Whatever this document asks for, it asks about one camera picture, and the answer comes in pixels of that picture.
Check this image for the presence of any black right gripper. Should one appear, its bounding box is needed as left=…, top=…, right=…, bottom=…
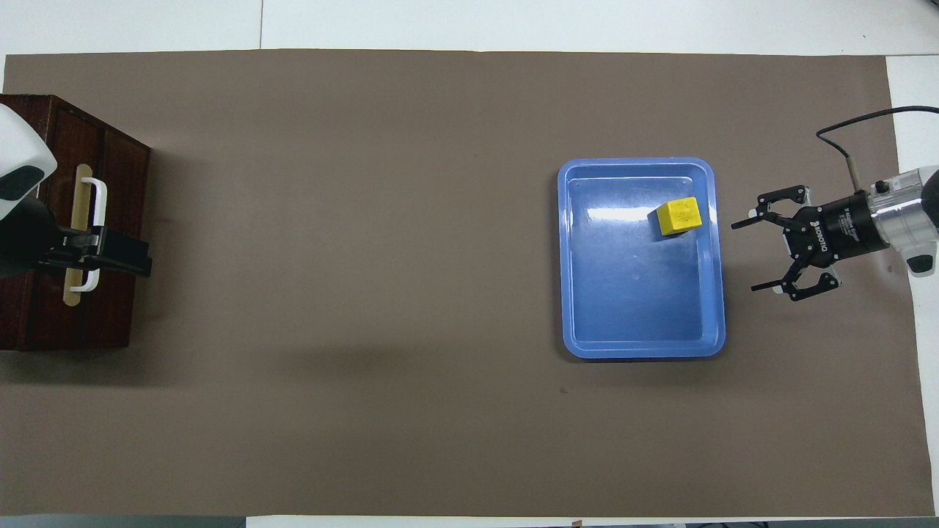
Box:
left=731, top=186, right=890, bottom=301

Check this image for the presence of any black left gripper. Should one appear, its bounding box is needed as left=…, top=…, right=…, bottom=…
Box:
left=0, top=197, right=153, bottom=281

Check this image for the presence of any dark wooden drawer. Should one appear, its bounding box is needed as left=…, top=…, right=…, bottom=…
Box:
left=29, top=99, right=152, bottom=351

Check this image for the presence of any yellow cube block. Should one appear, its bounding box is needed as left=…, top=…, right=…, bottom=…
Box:
left=656, top=196, right=703, bottom=237

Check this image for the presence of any dark wooden drawer cabinet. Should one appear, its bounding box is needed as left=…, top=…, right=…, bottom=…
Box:
left=0, top=94, right=152, bottom=351

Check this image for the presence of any blue plastic tray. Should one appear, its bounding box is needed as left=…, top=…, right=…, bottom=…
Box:
left=557, top=157, right=727, bottom=360

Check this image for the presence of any brown table mat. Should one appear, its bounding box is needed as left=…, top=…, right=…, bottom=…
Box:
left=0, top=49, right=936, bottom=518

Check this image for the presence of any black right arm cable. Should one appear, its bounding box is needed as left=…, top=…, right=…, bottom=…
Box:
left=816, top=106, right=939, bottom=195

